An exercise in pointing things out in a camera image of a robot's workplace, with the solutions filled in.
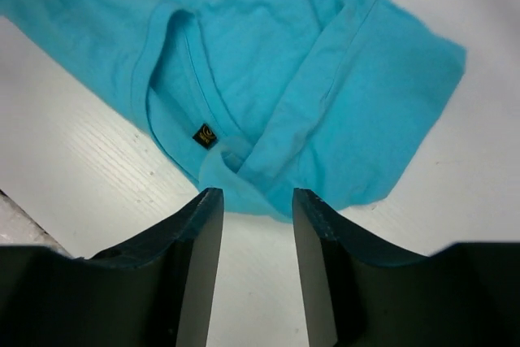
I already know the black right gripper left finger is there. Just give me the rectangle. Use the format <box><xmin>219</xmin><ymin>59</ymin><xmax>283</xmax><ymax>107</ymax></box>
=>
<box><xmin>1</xmin><ymin>189</ymin><xmax>223</xmax><ymax>346</ymax></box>

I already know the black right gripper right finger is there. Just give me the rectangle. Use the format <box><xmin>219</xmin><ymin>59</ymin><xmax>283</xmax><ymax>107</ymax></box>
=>
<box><xmin>292</xmin><ymin>189</ymin><xmax>519</xmax><ymax>346</ymax></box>

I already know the blue t-shirt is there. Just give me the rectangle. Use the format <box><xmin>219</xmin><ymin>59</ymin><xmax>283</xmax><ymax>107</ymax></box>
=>
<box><xmin>1</xmin><ymin>0</ymin><xmax>466</xmax><ymax>221</ymax></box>

